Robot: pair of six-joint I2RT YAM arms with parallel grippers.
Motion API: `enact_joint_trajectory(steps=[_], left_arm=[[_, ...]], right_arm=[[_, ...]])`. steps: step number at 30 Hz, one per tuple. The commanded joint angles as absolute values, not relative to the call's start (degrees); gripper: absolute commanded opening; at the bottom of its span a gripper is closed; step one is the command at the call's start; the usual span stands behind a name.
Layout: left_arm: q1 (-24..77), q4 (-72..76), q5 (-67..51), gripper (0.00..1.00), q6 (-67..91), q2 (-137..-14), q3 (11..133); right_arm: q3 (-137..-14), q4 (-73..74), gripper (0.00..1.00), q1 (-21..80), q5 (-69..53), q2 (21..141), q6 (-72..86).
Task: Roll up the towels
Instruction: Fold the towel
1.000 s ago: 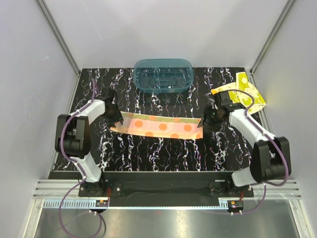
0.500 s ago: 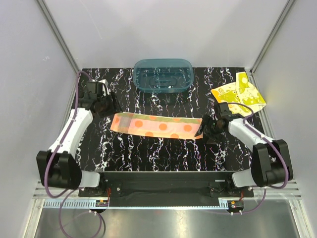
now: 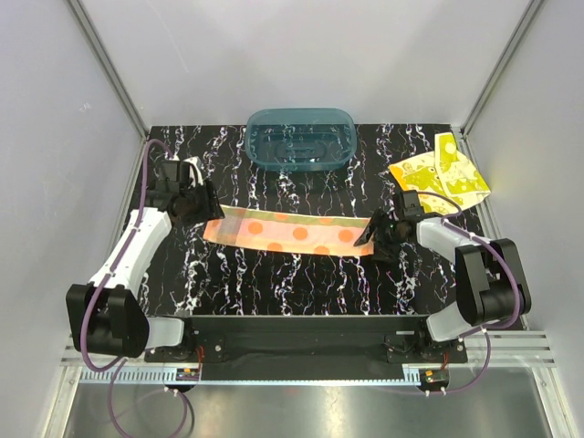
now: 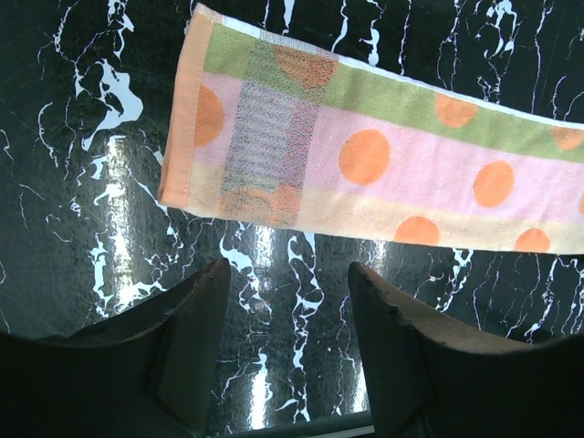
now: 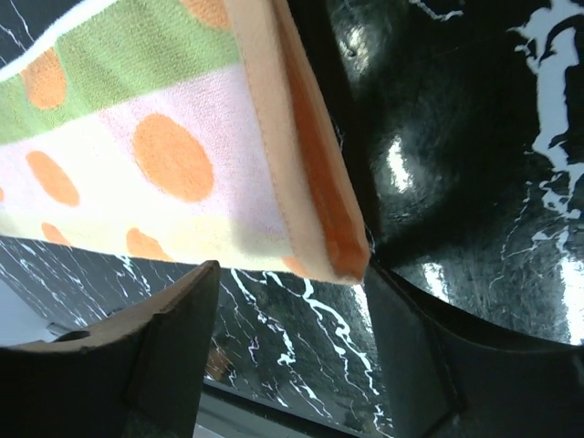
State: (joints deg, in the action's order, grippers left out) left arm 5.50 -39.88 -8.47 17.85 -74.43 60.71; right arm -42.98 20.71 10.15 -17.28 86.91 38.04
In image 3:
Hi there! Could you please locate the right connector board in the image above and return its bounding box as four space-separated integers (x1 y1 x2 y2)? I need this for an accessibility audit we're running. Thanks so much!
421 369 450 385

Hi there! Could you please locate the yellow patterned towel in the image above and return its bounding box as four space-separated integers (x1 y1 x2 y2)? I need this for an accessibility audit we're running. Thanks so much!
389 132 491 215

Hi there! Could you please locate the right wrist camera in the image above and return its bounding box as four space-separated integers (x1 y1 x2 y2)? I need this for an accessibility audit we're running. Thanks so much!
393 191 424 220

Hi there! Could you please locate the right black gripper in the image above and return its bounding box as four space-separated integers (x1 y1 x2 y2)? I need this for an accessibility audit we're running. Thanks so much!
354 209 408 263

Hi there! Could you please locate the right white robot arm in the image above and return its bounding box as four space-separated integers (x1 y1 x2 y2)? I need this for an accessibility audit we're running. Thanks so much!
353 207 532 362

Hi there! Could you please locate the connector board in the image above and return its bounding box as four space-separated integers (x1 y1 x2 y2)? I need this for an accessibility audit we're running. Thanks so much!
421 369 450 385
175 365 201 381

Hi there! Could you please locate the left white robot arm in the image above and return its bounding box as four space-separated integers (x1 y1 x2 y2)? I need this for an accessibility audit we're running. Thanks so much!
66 179 224 361

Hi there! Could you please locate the left connector board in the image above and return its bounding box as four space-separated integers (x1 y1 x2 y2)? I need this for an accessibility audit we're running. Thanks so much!
175 365 201 381

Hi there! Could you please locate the left aluminium frame post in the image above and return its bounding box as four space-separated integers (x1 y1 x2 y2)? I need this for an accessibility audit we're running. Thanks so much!
65 0 150 140

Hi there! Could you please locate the teal plastic basin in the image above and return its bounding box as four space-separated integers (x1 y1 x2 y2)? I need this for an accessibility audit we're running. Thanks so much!
245 108 358 172

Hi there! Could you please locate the front aluminium rail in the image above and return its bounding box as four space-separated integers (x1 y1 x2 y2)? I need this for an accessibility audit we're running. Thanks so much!
59 330 555 368

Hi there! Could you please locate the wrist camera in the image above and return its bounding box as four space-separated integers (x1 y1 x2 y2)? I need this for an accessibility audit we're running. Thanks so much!
393 191 424 220
158 157 203 191

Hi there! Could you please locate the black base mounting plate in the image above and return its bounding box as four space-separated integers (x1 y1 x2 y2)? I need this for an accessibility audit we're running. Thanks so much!
145 316 468 382

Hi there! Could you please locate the orange polka dot towel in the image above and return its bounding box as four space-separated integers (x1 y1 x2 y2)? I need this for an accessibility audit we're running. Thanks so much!
203 205 373 257

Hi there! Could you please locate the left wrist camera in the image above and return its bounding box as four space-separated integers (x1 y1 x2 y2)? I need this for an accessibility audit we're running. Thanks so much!
158 157 203 191

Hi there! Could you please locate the aluminium frame post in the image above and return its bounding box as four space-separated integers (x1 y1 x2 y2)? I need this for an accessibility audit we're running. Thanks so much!
461 0 547 138
65 0 150 140

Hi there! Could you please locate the right aluminium frame post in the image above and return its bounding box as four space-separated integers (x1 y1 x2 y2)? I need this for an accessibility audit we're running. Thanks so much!
461 0 547 138

